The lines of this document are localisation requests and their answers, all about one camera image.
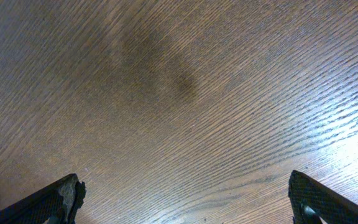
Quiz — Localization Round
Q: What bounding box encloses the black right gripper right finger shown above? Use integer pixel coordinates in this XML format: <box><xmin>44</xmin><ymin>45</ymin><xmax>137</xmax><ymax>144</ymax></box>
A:
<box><xmin>288</xmin><ymin>170</ymin><xmax>358</xmax><ymax>224</ymax></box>

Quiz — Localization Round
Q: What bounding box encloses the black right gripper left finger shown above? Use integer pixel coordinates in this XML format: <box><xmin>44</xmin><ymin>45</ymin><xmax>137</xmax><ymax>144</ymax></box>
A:
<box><xmin>0</xmin><ymin>174</ymin><xmax>86</xmax><ymax>224</ymax></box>

